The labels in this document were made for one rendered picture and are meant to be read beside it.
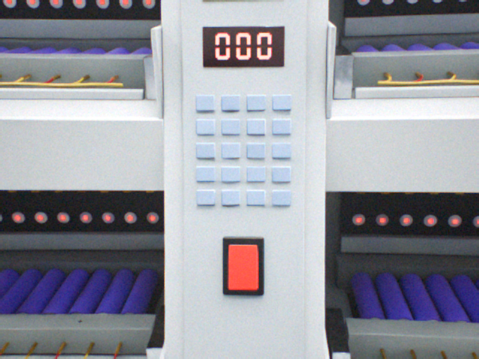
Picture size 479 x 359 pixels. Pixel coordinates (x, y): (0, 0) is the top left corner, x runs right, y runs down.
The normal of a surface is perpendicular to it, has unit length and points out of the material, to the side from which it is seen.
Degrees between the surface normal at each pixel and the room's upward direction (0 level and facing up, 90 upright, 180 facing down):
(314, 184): 90
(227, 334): 90
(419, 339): 107
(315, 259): 90
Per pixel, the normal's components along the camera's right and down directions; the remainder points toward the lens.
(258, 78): -0.06, 0.07
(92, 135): -0.05, 0.36
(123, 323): -0.02, -0.93
